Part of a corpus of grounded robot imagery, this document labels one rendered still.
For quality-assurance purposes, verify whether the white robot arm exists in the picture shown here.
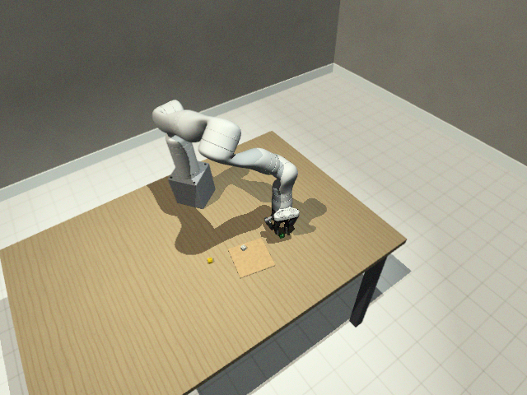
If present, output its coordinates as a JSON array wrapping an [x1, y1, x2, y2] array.
[[152, 100, 300, 221]]

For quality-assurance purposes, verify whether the tan square mat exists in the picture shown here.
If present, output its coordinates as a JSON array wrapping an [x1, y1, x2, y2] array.
[[228, 238, 276, 278]]

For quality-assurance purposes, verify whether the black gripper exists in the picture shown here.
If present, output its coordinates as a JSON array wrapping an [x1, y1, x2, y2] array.
[[264, 208, 299, 235]]

